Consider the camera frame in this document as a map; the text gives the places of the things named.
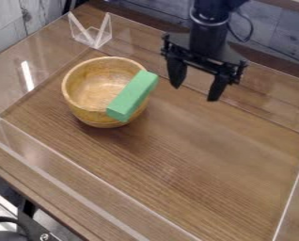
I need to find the black cable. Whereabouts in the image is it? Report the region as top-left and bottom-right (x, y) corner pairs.
(0, 216), (20, 230)

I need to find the wooden bowl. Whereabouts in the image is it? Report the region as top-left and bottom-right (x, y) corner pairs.
(62, 56), (150, 128)

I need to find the green rectangular block stick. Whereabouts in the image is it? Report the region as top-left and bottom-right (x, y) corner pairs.
(106, 71), (159, 122)

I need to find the clear acrylic tray wall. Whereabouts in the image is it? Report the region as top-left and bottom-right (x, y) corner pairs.
(0, 118), (200, 241)

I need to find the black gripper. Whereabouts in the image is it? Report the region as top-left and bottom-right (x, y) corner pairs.
(160, 32), (248, 102)

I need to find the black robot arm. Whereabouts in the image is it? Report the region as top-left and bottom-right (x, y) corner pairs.
(160, 0), (248, 102)

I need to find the black table leg bracket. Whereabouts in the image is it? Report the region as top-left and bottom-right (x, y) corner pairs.
(18, 200), (68, 241)

